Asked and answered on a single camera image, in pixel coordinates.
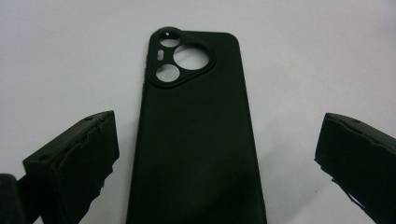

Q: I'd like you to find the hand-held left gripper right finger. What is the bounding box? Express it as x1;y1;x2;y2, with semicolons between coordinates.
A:
314;112;396;224

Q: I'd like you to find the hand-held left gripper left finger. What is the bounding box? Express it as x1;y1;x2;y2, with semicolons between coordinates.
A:
21;109;120;224

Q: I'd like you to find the black phone case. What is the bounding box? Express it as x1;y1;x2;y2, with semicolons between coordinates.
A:
125;26;268;224

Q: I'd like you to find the white table mat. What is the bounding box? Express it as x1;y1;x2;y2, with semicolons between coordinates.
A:
0;0;396;224

